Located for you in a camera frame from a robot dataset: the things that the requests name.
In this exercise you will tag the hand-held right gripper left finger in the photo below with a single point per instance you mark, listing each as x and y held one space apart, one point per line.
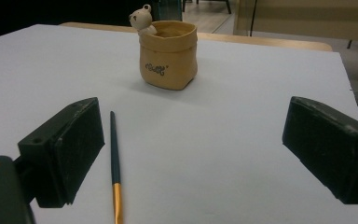
65 149

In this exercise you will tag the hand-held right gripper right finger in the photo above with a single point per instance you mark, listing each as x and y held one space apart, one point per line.
332 146

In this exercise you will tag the dark brush with gold ferrule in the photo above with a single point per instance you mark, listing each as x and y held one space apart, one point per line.
115 155

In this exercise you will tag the tan ceramic bear pen holder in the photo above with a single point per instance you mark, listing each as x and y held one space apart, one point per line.
167 56

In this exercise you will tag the white table board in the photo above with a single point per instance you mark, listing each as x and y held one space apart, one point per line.
214 140

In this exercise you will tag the wooden partition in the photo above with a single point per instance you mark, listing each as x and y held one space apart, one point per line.
307 18

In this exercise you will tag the black cabinet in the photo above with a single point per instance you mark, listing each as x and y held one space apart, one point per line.
167 9

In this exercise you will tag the dark chair legs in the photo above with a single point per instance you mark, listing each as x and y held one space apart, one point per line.
227 5

